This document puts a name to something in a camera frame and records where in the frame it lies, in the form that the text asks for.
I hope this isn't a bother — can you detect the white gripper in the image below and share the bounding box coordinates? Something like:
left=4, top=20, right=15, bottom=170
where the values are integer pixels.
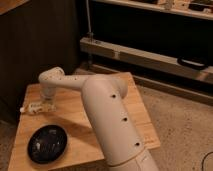
left=41, top=86, right=55, bottom=110

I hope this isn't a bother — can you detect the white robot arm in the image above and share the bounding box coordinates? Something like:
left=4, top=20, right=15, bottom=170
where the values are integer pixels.
left=38, top=67, right=159, bottom=171

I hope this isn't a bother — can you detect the black ceramic bowl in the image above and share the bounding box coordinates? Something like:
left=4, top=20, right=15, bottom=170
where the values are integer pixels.
left=27, top=125, right=68, bottom=164

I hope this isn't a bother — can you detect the wooden table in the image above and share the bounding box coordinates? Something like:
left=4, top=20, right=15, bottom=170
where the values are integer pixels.
left=8, top=73, right=160, bottom=171

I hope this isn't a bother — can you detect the metal pole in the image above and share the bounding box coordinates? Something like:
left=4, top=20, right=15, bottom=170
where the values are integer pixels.
left=86, top=0, right=93, bottom=42

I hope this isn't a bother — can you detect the long wooden case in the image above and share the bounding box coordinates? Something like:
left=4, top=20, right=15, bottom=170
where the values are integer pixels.
left=80, top=37, right=213, bottom=84

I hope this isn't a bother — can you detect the wooden shelf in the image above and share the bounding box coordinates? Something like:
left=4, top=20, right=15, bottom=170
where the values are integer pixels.
left=92, top=0, right=213, bottom=21

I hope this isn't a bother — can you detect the black case handle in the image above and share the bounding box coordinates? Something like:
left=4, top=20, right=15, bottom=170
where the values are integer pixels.
left=177, top=58, right=209, bottom=70

